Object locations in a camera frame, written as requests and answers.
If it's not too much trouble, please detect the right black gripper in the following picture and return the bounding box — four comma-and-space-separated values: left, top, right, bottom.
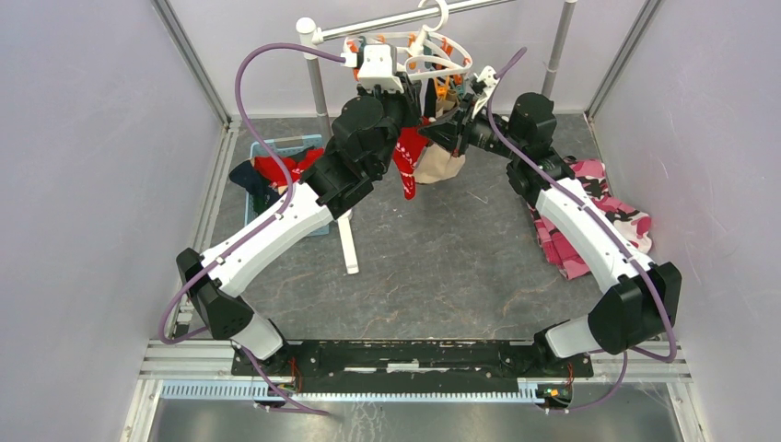
419, 93, 524, 160

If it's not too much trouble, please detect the black white-striped sock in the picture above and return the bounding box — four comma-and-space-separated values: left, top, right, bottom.
423, 78, 437, 122

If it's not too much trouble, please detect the orange clothespin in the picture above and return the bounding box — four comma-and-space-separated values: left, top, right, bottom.
344, 41, 359, 81
435, 76, 460, 102
440, 37, 454, 58

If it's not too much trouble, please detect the white clip hanger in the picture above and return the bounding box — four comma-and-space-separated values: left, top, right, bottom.
343, 1, 473, 80

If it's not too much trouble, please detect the pink camouflage bag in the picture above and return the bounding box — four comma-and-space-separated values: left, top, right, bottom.
529, 157, 653, 280

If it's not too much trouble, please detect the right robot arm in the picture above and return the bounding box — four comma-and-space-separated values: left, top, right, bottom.
420, 92, 682, 376

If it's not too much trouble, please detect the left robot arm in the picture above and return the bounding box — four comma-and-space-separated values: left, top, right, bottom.
176, 81, 422, 376

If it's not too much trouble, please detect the silver white drying rack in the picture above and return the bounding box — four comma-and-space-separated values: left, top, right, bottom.
296, 0, 581, 277

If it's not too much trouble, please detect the light blue plastic basket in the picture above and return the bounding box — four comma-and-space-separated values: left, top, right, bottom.
243, 134, 324, 226

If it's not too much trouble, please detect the navy blue sock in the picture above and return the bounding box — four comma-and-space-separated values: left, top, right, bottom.
228, 159, 281, 215

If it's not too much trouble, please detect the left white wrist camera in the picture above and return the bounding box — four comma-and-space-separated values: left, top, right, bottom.
341, 43, 403, 92

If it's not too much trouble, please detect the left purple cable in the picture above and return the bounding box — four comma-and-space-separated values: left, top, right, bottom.
157, 42, 349, 417

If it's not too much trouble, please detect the purple cable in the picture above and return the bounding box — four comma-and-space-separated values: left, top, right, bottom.
157, 42, 349, 417
484, 47, 679, 414

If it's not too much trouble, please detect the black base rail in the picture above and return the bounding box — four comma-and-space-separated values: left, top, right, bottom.
260, 340, 594, 394

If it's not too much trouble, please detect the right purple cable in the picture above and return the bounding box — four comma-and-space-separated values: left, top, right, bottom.
484, 47, 679, 414

